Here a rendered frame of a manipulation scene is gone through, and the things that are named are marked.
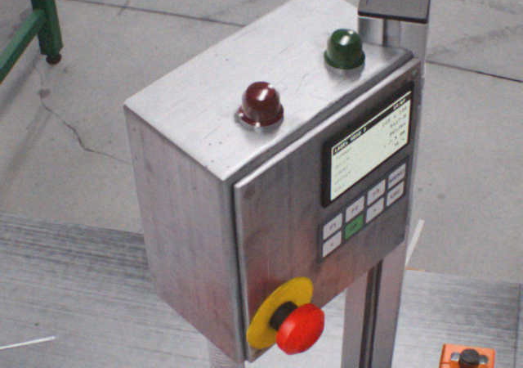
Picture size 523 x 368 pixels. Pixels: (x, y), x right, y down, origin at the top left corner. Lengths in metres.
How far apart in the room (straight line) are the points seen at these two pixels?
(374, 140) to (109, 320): 0.73
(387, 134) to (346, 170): 0.04
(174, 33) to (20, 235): 1.67
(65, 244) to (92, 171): 1.26
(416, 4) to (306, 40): 0.07
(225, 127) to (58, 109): 2.26
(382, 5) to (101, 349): 0.76
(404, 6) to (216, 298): 0.22
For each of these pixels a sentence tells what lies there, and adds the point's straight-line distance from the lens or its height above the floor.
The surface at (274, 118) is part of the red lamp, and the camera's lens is 0.62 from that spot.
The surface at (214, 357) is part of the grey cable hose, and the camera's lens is 0.92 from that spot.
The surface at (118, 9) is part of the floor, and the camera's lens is 3.18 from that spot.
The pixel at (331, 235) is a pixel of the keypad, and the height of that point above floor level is 1.37.
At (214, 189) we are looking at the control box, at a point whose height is 1.46.
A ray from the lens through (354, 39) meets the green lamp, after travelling 0.65.
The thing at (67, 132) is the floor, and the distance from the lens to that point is 2.81.
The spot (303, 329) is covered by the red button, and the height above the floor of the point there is 1.34.
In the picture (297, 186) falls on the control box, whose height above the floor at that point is 1.44.
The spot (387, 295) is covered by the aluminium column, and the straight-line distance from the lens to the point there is 0.87.
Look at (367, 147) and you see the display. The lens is 0.68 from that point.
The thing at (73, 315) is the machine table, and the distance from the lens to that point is 1.37.
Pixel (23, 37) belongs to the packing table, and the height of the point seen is 0.20.
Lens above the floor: 1.91
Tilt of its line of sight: 46 degrees down
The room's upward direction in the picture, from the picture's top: 2 degrees counter-clockwise
